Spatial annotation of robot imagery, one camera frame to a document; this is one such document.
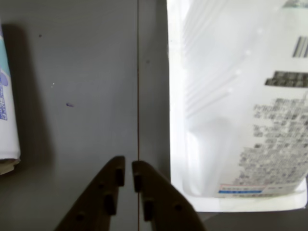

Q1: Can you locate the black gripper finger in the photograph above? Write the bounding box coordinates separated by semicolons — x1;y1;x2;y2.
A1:
131;160;208;231
54;155;126;231

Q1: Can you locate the plain gray table mat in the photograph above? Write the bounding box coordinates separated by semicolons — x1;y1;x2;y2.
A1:
0;0;140;231

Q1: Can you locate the gray mat with chalk square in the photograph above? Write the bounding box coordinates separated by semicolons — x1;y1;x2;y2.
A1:
138;0;308;231

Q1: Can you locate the white blue Milkis can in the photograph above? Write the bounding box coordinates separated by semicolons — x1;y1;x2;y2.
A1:
0;24;22;176

